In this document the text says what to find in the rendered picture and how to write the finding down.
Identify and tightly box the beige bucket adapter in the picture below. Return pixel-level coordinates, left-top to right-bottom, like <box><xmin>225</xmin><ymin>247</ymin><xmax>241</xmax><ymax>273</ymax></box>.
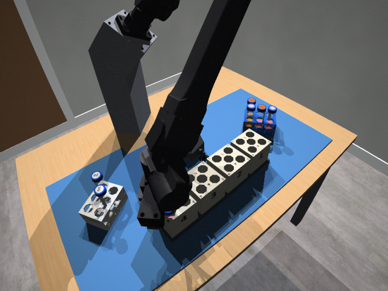
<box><xmin>231</xmin><ymin>129</ymin><xmax>271</xmax><ymax>174</ymax></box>
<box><xmin>207</xmin><ymin>144</ymin><xmax>250</xmax><ymax>193</ymax></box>
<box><xmin>187</xmin><ymin>161</ymin><xmax>226</xmax><ymax>214</ymax></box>
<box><xmin>164</xmin><ymin>196</ymin><xmax>198</xmax><ymax>238</ymax></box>

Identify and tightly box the blue tube rack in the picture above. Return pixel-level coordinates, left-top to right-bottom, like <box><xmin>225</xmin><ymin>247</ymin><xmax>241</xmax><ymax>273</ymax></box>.
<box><xmin>242</xmin><ymin>109</ymin><xmax>276</xmax><ymax>136</ymax></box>

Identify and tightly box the blue flat mat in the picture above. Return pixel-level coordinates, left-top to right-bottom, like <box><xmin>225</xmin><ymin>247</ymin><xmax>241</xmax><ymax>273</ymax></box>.
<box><xmin>46</xmin><ymin>89</ymin><xmax>332</xmax><ymax>291</ymax></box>

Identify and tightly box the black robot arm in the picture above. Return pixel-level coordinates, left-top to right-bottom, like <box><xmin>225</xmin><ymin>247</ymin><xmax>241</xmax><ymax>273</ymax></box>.
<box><xmin>115</xmin><ymin>0</ymin><xmax>251</xmax><ymax>230</ymax></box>

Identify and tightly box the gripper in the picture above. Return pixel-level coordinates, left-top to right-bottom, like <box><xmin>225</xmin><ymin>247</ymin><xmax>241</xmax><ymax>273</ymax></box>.
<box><xmin>138</xmin><ymin>188</ymin><xmax>143</xmax><ymax>201</ymax></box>

